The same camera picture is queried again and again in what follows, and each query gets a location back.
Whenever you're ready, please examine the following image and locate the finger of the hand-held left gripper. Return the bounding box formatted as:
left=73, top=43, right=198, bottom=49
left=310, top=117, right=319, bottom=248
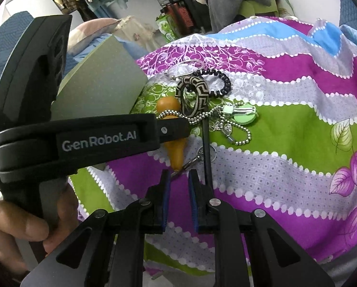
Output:
left=154, top=116, right=191, bottom=142

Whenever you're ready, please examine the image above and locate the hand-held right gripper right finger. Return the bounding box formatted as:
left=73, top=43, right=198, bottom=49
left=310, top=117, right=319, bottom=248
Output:
left=188, top=169, right=336, bottom=287

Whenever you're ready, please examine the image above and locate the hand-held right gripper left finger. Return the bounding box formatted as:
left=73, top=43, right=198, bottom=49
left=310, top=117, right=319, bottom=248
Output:
left=20, top=169, right=171, bottom=287

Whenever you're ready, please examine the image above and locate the orange hair clip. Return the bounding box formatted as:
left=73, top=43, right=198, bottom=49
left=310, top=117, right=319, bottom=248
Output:
left=156, top=97, right=218, bottom=180

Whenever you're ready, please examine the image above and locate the black strap with studs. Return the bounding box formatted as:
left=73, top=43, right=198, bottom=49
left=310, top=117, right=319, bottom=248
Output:
left=201, top=116, right=214, bottom=186

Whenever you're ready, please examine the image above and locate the black and beige patterned bangle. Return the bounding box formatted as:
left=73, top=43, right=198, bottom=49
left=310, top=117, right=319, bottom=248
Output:
left=175, top=76, right=211, bottom=119

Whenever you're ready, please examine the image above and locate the thin silver bracelet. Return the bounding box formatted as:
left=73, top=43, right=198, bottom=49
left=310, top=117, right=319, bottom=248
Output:
left=165, top=60, right=205, bottom=80

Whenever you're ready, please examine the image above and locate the silver bead chain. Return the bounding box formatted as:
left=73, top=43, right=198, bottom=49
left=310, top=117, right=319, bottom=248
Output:
left=156, top=105, right=253, bottom=146

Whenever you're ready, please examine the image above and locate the black spiral hair tie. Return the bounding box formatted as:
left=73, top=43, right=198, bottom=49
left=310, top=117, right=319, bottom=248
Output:
left=193, top=68, right=232, bottom=98

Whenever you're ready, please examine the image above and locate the pale green cardboard box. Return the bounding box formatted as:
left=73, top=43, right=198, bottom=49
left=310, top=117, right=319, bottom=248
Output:
left=51, top=34, right=149, bottom=118

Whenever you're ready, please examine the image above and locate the person's left hand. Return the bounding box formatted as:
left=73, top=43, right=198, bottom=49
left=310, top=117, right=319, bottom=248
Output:
left=0, top=182, right=80, bottom=276

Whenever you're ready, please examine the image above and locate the green hair clip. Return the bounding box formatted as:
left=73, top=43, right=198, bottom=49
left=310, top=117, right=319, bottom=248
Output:
left=222, top=102, right=259, bottom=125

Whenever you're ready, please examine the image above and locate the light blue sheet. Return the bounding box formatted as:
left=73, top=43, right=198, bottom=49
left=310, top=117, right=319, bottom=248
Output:
left=62, top=34, right=147, bottom=79

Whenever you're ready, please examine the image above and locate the floral printed bedsheet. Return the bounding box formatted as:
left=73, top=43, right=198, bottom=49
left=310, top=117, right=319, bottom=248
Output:
left=68, top=16, right=357, bottom=278

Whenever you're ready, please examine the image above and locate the green patterned bag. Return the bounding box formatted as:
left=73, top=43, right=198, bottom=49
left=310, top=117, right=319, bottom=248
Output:
left=155, top=13, right=179, bottom=41

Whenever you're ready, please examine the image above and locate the beige lace cloth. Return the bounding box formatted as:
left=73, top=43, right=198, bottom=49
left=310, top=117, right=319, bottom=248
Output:
left=114, top=16, right=159, bottom=52

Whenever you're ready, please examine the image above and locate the red ribbed suitcase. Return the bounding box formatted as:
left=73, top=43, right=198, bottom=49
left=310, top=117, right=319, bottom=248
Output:
left=162, top=1, right=196, bottom=35

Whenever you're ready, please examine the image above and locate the black suitcase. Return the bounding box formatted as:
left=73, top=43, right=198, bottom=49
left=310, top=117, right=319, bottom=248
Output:
left=178, top=0, right=215, bottom=32

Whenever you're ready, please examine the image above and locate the pastel patchwork pillow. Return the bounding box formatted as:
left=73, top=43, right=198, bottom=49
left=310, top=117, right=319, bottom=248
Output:
left=66, top=18, right=123, bottom=64

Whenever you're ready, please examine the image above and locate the green stool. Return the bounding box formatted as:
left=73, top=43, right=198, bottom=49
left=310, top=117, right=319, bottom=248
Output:
left=240, top=0, right=278, bottom=17

